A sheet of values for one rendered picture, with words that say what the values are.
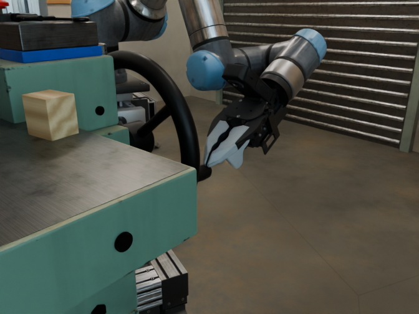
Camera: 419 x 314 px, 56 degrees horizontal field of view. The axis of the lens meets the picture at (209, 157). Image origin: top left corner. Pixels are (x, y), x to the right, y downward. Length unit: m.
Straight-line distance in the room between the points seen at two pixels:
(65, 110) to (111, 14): 0.76
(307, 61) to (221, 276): 1.09
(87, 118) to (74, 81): 0.05
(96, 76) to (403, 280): 1.53
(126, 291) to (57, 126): 0.18
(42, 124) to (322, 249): 1.61
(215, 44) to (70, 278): 0.57
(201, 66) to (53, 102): 0.40
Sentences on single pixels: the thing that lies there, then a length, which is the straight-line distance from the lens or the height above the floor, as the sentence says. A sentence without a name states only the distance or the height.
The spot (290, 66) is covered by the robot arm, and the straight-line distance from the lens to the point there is 0.74.
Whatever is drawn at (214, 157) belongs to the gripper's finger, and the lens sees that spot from 0.62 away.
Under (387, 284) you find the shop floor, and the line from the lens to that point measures 1.76.
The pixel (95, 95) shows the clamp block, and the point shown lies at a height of 0.91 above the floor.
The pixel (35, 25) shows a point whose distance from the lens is 0.48.
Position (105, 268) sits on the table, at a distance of 0.27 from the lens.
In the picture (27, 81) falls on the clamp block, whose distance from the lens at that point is 0.47.
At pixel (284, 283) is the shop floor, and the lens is 1.65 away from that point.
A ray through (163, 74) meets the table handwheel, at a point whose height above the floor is 0.93.
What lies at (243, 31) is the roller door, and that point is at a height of 0.79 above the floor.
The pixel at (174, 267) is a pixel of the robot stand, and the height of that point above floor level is 0.23.
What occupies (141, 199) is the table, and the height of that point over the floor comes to 0.89.
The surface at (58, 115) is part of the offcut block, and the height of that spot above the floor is 0.92.
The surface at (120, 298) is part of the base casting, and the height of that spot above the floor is 0.74.
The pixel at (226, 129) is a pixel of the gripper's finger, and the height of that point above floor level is 0.83.
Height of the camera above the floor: 1.02
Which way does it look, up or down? 21 degrees down
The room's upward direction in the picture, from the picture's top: straight up
